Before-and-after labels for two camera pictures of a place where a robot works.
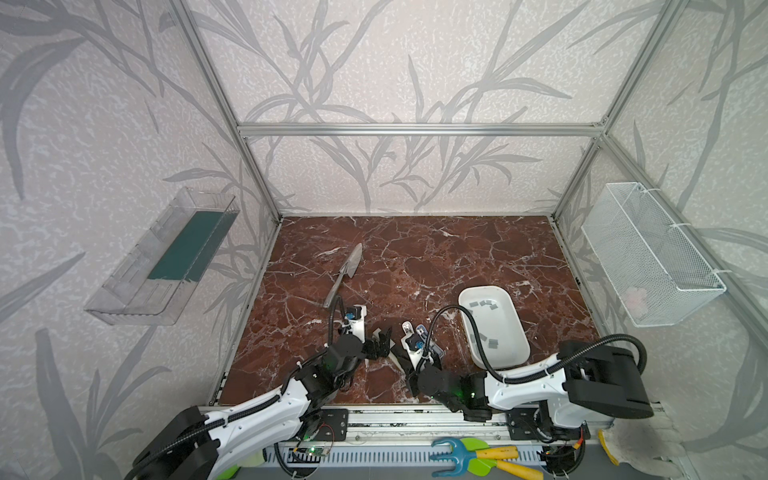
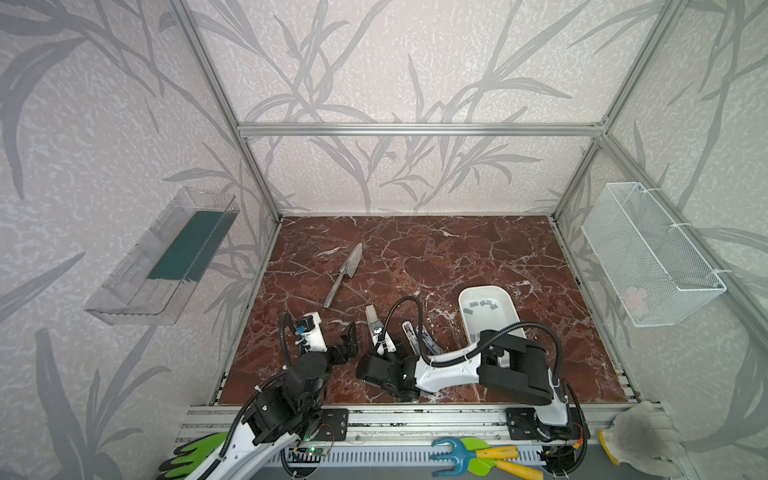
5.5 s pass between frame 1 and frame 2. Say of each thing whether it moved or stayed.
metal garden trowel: stayed
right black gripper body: moved
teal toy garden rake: stayed
